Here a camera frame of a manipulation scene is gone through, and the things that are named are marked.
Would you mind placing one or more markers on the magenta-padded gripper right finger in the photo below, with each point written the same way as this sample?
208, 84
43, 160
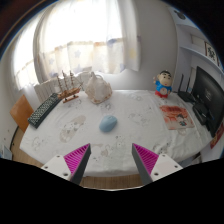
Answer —
146, 159

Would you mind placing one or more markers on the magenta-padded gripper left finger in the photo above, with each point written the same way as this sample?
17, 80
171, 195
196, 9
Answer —
77, 159

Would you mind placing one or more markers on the light blue computer mouse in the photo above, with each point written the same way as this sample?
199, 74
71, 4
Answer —
108, 123

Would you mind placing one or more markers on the red printed mouse pad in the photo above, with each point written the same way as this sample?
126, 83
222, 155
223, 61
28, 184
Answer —
176, 117

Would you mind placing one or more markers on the white printed tablecloth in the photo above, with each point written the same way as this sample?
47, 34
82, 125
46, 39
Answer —
140, 140

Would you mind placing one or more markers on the dark computer keyboard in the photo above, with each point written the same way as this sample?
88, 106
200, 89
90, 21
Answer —
43, 110

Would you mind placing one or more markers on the wooden model sailing ship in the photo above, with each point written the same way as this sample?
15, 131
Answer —
69, 92

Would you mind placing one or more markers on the brown wooden chair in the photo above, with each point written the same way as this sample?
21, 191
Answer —
21, 112

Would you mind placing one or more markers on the large white conch shell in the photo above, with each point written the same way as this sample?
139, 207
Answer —
97, 89

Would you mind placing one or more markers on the black router with antennas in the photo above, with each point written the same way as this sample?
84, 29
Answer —
185, 96

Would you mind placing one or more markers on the cartoon boy figurine clock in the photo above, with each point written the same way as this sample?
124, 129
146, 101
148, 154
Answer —
164, 85

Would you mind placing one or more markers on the black computer monitor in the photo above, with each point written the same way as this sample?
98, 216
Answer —
209, 93

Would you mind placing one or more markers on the white star-print curtain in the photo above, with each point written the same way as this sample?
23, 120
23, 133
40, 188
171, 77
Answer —
86, 43

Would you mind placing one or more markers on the framed calligraphy picture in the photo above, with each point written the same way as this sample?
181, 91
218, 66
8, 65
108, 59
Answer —
212, 53

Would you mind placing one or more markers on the white wall shelf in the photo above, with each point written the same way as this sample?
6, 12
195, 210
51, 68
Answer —
196, 50

